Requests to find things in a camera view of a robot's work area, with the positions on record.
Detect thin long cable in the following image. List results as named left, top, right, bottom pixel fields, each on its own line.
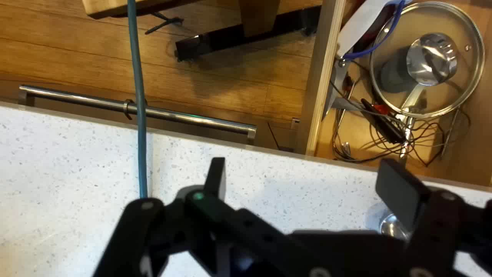
left=126, top=0, right=151, bottom=200

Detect silver ladle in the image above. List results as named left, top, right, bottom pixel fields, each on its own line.
left=378, top=213, right=412, bottom=242

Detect thin blue wire loop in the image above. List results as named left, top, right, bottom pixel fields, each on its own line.
left=341, top=0, right=412, bottom=63

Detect steel bar drawer handle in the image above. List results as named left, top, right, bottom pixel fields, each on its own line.
left=18, top=83, right=258, bottom=146

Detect black stand foot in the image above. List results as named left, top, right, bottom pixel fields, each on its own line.
left=175, top=5, right=323, bottom=62

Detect glass pot lid steel rim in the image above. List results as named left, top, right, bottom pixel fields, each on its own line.
left=367, top=0, right=486, bottom=122

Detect open wooden drawer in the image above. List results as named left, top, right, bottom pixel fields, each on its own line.
left=304, top=0, right=492, bottom=188

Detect shiny metal scoop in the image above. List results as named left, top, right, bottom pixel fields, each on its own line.
left=400, top=32, right=460, bottom=116

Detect white flat sheet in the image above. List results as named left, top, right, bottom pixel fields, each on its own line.
left=335, top=0, right=398, bottom=59

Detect wooden furniture leg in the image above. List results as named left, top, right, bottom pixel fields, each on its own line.
left=237, top=0, right=283, bottom=39

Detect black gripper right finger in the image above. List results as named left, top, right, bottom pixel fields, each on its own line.
left=375, top=157, right=492, bottom=277

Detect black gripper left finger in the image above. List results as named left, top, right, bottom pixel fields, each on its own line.
left=94, top=156, right=289, bottom=277

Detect tangled black wires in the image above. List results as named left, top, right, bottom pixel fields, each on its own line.
left=329, top=82, right=470, bottom=166

